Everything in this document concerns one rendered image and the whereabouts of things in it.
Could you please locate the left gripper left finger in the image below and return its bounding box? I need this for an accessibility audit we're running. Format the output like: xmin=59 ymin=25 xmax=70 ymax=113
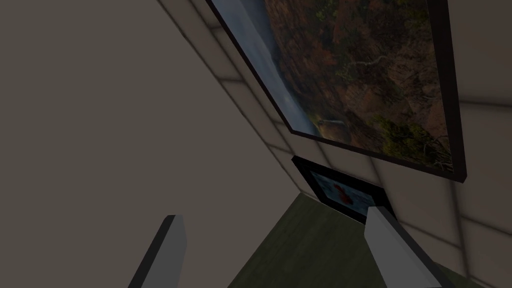
xmin=127 ymin=214 xmax=188 ymax=288

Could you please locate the small black framed picture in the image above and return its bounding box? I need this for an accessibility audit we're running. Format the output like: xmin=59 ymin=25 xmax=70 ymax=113
xmin=291 ymin=155 xmax=398 ymax=225

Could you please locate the large framed landscape picture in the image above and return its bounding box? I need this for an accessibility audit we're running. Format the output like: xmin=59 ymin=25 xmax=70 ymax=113
xmin=204 ymin=0 xmax=468 ymax=184

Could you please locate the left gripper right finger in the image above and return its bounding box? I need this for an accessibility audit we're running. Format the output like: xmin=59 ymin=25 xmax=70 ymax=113
xmin=363 ymin=205 xmax=456 ymax=288

